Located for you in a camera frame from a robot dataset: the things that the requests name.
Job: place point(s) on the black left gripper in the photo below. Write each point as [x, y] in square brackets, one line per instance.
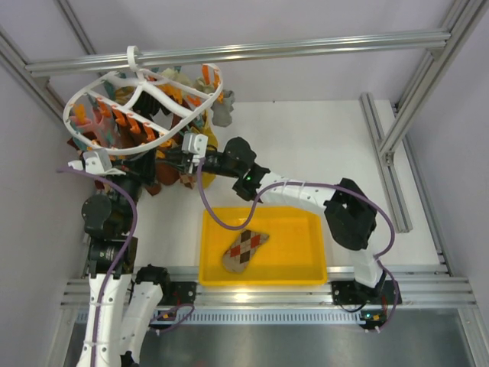
[143, 166]

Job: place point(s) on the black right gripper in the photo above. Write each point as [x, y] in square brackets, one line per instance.
[178, 158]

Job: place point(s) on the argyle beige sock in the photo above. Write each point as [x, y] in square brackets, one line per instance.
[238, 255]
[188, 180]

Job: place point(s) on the grey sock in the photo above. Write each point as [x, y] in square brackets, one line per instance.
[222, 111]

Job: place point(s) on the mustard yellow sock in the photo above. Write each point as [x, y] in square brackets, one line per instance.
[207, 179]

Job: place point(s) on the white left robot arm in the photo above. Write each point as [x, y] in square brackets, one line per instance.
[121, 298]

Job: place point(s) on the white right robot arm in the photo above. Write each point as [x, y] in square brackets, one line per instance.
[350, 215]

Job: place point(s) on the white round sock hanger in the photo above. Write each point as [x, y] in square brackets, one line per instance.
[177, 98]

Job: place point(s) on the brown hanging sock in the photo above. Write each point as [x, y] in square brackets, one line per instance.
[165, 176]

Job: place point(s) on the black striped hanging sock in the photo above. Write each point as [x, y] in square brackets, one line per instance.
[147, 106]

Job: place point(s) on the pink hanging sock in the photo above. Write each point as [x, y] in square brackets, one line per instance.
[98, 129]

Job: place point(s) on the cream hanging sock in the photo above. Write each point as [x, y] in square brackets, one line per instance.
[198, 83]

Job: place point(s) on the aluminium top crossbar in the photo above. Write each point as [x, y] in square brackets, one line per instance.
[237, 49]

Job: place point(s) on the yellow plastic bin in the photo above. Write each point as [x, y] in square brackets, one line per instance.
[293, 255]

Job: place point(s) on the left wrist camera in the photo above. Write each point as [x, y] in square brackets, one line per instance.
[97, 162]

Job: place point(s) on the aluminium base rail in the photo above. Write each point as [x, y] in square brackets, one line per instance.
[421, 286]

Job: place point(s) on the aluminium right frame post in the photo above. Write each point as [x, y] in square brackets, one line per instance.
[459, 22]

